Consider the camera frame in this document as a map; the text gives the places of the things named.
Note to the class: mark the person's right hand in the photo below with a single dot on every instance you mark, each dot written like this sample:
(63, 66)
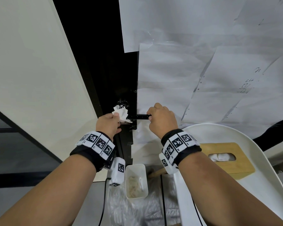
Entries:
(161, 122)

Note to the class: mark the person's left hand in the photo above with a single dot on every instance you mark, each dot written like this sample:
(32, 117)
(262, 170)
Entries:
(107, 125)

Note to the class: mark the person's right fingers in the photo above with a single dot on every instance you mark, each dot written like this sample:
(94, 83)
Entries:
(153, 111)

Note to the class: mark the person's left fingers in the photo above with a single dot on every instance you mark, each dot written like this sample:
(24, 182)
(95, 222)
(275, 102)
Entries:
(114, 116)

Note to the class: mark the white tissue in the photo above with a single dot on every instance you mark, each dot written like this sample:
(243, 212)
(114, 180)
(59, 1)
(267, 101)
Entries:
(220, 157)
(121, 112)

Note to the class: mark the person's left forearm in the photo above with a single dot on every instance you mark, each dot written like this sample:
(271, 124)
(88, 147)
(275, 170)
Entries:
(44, 192)

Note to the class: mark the person's right forearm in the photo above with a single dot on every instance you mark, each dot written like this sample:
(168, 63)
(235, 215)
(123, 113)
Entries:
(217, 192)

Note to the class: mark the metal door lock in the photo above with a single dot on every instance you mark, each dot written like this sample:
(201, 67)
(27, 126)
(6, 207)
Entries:
(122, 104)

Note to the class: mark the left marker wristband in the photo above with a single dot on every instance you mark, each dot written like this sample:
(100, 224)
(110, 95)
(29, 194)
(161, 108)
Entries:
(96, 145)

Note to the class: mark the marker wristband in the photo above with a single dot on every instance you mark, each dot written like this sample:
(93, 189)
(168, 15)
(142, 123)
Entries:
(96, 145)
(179, 144)

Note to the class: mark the right marker wristband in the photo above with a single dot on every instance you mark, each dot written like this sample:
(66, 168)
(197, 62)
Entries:
(179, 144)

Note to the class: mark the small white plastic bin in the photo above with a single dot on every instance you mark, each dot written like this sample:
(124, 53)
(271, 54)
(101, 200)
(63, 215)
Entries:
(138, 170)

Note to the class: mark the wooden table leg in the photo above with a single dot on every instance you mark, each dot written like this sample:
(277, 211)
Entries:
(158, 172)

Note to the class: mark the white tissue in box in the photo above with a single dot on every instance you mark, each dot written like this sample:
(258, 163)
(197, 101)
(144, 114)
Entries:
(220, 157)

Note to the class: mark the punched white paper sheet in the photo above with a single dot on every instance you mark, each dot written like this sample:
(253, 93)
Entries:
(238, 91)

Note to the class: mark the large white paper sheet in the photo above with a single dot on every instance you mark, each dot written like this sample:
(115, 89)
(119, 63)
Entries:
(179, 18)

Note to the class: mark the clear plastic bag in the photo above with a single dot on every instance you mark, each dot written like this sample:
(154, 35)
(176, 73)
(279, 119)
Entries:
(136, 211)

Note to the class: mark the wooden tissue box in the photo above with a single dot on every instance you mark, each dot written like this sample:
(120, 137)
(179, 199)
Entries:
(240, 167)

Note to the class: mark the white round table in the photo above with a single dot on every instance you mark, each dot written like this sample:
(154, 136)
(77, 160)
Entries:
(259, 185)

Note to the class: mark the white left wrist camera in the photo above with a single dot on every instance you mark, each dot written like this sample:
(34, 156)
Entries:
(118, 170)

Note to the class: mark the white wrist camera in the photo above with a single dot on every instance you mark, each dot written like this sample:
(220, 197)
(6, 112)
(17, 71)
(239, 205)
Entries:
(168, 165)
(118, 170)

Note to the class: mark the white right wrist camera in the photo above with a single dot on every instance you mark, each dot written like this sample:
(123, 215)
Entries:
(168, 165)

